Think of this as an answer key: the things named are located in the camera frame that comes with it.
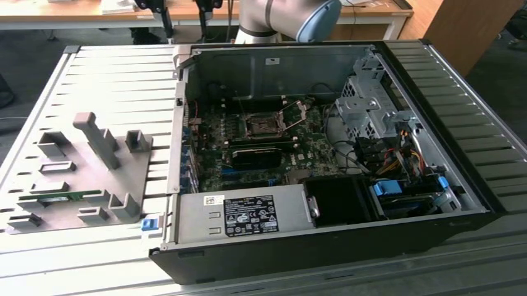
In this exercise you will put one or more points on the blue plastic clip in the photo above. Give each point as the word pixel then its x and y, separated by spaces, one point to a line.
pixel 442 182

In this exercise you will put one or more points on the green RAM stick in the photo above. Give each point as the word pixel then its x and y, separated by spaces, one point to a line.
pixel 77 195

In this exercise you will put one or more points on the silver power supply unit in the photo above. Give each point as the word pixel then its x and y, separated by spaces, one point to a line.
pixel 197 222

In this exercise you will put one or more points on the black RAM slot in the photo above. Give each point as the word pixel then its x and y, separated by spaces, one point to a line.
pixel 258 143

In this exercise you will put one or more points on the black bag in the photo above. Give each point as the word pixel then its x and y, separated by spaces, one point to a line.
pixel 144 36

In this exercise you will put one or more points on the white paper stack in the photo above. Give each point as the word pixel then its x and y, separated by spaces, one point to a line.
pixel 117 7

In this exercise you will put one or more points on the black open PC case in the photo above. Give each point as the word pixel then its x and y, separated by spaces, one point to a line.
pixel 329 256

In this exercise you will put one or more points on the black fan shroud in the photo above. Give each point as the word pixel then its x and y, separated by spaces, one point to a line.
pixel 337 200

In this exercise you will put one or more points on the silver metal drive cage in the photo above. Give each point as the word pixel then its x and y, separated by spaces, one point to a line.
pixel 357 117

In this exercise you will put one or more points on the brown wooden cabinet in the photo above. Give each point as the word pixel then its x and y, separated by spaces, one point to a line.
pixel 460 31

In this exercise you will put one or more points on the grey parts rack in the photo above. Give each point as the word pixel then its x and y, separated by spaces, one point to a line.
pixel 88 185

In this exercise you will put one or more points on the blue disk carrier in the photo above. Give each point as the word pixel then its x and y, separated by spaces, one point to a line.
pixel 386 187

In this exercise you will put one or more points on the CPU socket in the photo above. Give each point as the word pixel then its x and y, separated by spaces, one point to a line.
pixel 262 124

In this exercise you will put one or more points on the blue case latch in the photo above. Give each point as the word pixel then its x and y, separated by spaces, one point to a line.
pixel 148 225

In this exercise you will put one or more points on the green motherboard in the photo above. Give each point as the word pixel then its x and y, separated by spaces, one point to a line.
pixel 312 148

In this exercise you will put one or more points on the light wooden desk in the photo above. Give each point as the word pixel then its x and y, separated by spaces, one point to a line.
pixel 61 13
pixel 378 13

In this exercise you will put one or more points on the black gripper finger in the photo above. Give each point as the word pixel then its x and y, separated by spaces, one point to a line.
pixel 152 4
pixel 209 7

